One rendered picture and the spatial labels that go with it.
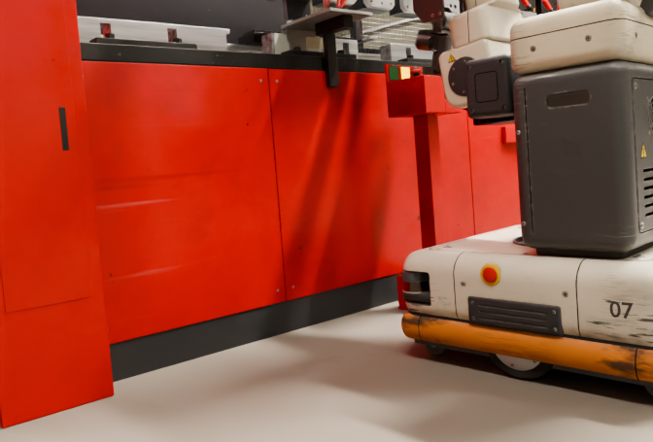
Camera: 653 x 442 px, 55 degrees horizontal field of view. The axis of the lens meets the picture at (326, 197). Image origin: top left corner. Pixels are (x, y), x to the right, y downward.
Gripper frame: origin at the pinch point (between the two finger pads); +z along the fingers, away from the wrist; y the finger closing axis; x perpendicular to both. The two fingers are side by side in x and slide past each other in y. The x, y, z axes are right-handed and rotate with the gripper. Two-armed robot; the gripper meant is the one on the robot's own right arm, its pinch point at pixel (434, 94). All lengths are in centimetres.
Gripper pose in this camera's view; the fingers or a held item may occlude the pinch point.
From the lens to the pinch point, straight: 222.2
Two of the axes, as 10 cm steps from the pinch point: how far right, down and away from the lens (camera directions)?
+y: -6.9, -2.4, 6.8
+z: -1.1, 9.7, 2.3
